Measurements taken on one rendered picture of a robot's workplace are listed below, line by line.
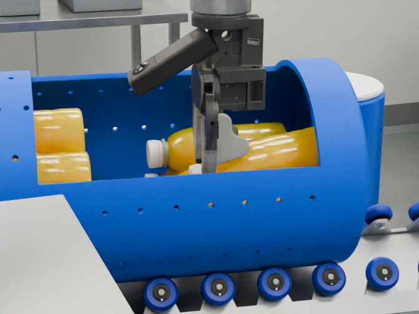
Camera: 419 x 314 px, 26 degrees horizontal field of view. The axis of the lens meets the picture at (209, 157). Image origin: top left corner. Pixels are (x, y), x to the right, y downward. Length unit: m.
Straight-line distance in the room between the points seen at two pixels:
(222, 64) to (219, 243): 0.22
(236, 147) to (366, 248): 0.35
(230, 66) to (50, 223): 0.34
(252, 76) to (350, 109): 0.13
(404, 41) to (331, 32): 0.48
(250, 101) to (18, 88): 0.28
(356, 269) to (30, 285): 0.66
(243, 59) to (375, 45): 4.19
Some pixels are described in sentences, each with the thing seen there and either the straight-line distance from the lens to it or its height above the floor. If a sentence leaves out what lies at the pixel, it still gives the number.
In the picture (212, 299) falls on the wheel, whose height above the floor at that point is 0.96.
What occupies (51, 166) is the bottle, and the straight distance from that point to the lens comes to 1.12.
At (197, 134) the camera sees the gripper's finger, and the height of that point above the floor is 1.15.
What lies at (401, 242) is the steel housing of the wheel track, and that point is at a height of 0.93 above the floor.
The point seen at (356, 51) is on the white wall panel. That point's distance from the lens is 5.25.
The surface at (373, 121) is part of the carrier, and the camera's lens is 1.91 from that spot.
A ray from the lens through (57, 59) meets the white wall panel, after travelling 4.66.
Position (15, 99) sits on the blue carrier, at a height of 1.22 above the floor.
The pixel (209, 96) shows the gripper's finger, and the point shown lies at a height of 1.22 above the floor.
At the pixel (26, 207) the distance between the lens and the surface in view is 0.95.
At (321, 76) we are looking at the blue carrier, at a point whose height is 1.22.
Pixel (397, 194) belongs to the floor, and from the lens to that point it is 4.40.
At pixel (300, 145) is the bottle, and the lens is 1.17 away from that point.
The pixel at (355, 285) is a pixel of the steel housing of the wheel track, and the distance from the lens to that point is 1.29.
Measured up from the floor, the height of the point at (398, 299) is 0.93.
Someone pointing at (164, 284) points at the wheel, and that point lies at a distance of 1.17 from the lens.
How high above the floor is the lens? 1.48
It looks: 18 degrees down
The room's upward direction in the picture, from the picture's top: straight up
